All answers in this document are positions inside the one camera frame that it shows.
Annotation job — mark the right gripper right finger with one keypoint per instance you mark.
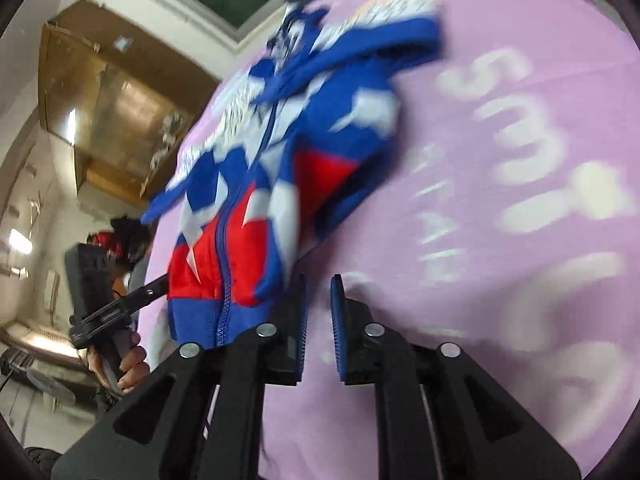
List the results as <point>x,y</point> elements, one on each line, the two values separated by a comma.
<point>440,415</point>

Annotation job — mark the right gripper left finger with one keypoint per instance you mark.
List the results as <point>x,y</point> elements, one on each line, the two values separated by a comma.
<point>198,415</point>

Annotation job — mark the blue red white hoodie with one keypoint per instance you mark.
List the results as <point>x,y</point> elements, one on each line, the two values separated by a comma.
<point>302,141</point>

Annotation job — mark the person's left hand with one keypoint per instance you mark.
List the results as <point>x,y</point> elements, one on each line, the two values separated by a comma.
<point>133,366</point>

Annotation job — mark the person in red jacket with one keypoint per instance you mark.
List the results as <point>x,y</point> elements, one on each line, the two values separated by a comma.
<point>126,244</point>

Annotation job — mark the wooden glass display cabinet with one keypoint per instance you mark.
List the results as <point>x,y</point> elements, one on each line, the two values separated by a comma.
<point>120,97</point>

